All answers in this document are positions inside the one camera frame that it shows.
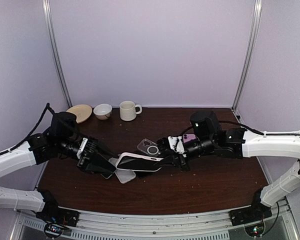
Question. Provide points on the aluminium front rail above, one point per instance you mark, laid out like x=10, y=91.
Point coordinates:
x=214, y=225

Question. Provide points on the black phone with dark case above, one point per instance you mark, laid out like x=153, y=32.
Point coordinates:
x=143, y=174

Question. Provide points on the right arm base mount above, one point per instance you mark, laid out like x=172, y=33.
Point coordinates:
x=252, y=216

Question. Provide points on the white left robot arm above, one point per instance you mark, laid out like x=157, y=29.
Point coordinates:
x=61, y=138

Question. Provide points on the left aluminium frame post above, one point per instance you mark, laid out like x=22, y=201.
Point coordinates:
x=55, y=53

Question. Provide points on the right aluminium frame post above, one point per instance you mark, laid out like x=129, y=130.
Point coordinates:
x=253, y=35

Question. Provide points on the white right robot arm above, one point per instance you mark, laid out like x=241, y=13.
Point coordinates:
x=237, y=143

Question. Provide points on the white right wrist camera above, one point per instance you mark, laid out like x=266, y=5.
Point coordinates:
x=176, y=144

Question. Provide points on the beige ceramic plate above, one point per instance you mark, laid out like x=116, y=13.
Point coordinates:
x=81, y=111

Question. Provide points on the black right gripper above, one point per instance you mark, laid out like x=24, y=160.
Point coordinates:
x=174, y=159

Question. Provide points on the white ceramic bowl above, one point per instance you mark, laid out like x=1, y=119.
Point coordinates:
x=103, y=111

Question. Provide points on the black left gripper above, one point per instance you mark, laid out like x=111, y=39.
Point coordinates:
x=85, y=163

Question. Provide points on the beige phone case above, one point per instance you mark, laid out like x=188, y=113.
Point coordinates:
x=123, y=176

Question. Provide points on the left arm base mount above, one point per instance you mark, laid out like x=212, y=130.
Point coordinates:
x=57, y=217

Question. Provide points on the aluminium frame post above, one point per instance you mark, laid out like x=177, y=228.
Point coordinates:
x=253, y=35
x=55, y=53

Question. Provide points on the white ceramic mug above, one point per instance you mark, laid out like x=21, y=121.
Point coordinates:
x=128, y=110

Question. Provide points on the clear magsafe phone case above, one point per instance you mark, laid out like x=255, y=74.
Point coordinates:
x=149, y=148

